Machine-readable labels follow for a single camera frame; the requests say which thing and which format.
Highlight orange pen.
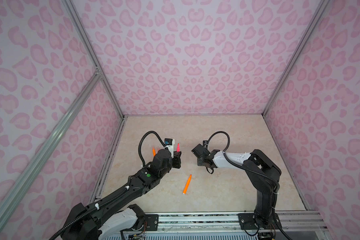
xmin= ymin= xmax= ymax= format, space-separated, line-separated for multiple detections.
xmin=183 ymin=175 xmax=192 ymax=195

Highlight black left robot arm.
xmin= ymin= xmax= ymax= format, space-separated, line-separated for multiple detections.
xmin=50 ymin=149 xmax=182 ymax=240

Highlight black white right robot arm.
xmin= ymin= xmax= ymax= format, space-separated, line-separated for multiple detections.
xmin=192 ymin=144 xmax=282 ymax=231

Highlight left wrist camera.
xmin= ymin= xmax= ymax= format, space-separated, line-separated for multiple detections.
xmin=164 ymin=138 xmax=176 ymax=155

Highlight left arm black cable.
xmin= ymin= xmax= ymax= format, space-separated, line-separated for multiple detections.
xmin=47 ymin=130 xmax=167 ymax=240

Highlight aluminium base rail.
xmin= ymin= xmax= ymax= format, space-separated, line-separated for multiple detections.
xmin=68 ymin=211 xmax=334 ymax=240

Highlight aluminium corner post left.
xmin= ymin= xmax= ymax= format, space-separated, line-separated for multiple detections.
xmin=61 ymin=0 xmax=125 ymax=120

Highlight aluminium corner post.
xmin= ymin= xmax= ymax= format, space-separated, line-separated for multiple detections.
xmin=262 ymin=0 xmax=332 ymax=119
xmin=61 ymin=0 xmax=125 ymax=120

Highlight aluminium corner post right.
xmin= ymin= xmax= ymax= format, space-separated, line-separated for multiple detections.
xmin=262 ymin=0 xmax=332 ymax=119

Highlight aluminium diagonal wall bar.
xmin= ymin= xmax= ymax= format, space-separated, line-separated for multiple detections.
xmin=0 ymin=73 xmax=103 ymax=233

